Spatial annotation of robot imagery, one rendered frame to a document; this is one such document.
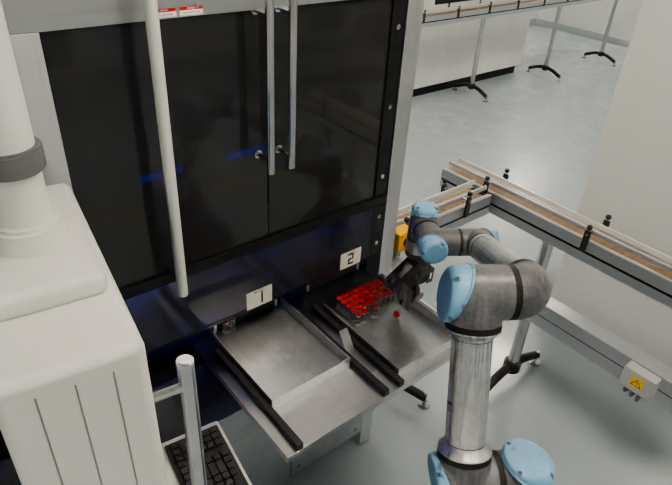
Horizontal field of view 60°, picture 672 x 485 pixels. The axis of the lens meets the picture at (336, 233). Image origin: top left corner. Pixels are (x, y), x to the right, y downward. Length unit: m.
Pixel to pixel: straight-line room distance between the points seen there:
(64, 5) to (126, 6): 0.11
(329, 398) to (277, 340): 0.26
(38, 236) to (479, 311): 0.78
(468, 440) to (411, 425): 1.43
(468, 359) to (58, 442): 0.76
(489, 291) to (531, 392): 1.87
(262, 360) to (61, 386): 0.96
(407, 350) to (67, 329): 1.13
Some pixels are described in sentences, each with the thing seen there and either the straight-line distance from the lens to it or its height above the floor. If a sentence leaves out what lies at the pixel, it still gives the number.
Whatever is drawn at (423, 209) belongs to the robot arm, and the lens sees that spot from 1.62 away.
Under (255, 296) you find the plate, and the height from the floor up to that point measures 1.03.
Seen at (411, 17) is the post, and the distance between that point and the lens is 1.66.
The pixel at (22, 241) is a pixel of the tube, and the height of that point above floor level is 1.61.
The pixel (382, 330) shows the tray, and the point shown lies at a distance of 1.80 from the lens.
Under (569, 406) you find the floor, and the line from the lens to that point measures 3.03.
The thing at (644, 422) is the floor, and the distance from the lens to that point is 3.12.
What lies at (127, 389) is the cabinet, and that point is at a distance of 0.83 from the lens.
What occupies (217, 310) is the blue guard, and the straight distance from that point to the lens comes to 1.62.
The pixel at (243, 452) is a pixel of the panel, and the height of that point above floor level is 0.39.
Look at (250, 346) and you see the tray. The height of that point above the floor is 0.88.
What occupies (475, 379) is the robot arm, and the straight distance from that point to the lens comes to 1.25.
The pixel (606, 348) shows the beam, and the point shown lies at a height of 0.53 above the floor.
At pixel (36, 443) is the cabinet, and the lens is 0.85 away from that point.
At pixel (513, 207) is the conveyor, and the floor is 0.92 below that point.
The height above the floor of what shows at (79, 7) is 1.84.
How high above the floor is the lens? 2.07
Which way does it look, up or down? 32 degrees down
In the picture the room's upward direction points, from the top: 3 degrees clockwise
